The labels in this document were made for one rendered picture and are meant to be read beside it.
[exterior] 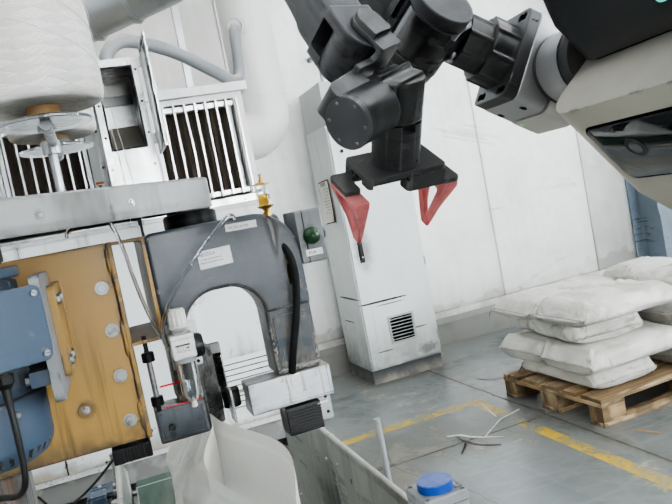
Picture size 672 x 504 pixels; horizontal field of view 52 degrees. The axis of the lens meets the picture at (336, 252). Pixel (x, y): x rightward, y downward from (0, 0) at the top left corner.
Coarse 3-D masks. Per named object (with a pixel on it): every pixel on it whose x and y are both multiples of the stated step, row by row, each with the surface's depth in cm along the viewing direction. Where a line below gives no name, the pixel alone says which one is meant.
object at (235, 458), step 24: (216, 432) 106; (240, 432) 98; (216, 456) 99; (240, 456) 99; (264, 456) 93; (288, 456) 85; (216, 480) 79; (240, 480) 101; (264, 480) 95; (288, 480) 88
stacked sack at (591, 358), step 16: (624, 336) 353; (640, 336) 349; (656, 336) 350; (544, 352) 370; (560, 352) 358; (576, 352) 347; (592, 352) 340; (608, 352) 339; (624, 352) 342; (640, 352) 345; (656, 352) 351; (560, 368) 359; (576, 368) 346; (592, 368) 336; (608, 368) 340
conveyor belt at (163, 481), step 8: (168, 472) 283; (144, 480) 279; (152, 480) 277; (160, 480) 276; (168, 480) 274; (144, 488) 270; (152, 488) 269; (160, 488) 267; (168, 488) 265; (144, 496) 262; (152, 496) 260; (160, 496) 259; (168, 496) 257
